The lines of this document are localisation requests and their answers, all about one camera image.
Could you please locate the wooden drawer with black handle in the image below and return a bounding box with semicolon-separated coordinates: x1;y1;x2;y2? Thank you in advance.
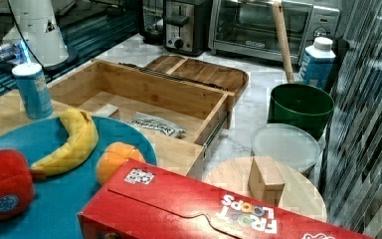
50;60;234;154

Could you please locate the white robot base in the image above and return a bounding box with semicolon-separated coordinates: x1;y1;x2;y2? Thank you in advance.
6;0;78;72

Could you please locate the packet in drawer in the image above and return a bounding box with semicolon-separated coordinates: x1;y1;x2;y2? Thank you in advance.
128;113;186;138

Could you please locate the small wooden block in drawer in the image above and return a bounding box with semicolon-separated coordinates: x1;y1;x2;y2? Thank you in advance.
94;104;120;120

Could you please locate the wooden serving tray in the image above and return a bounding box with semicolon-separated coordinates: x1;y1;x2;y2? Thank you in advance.
145;55;249;103

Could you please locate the orange plush fruit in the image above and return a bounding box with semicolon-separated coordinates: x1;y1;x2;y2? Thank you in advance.
95;142;145;185

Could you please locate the silver toaster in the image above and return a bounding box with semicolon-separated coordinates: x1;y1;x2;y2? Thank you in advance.
163;0;213;57

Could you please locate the red Froot Loops box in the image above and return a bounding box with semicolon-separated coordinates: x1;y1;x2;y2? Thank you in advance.
79;160;373;239

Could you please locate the round wooden lid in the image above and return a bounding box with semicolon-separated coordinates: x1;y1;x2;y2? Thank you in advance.
204;156;327;222

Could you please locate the silver toaster oven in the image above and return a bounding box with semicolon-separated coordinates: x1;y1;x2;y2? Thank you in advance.
208;0;340;65

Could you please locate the yellow plush banana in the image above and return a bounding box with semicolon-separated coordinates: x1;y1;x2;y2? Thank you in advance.
31;109;98;176

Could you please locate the black french press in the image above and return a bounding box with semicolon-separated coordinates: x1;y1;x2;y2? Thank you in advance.
138;0;163;45

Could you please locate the blue white-capped bottle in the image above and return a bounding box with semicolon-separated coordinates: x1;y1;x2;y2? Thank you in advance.
297;37;335;89

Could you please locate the wooden spoon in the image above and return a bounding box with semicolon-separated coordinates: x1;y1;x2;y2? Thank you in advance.
272;0;294;83

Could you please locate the blue plate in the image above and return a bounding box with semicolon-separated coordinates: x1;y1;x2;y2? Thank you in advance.
0;117;157;239

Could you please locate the blue cylindrical can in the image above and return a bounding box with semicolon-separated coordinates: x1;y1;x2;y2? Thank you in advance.
12;63;53;120

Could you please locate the red plush apple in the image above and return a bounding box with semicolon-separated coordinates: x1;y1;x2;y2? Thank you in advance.
0;149;35;221

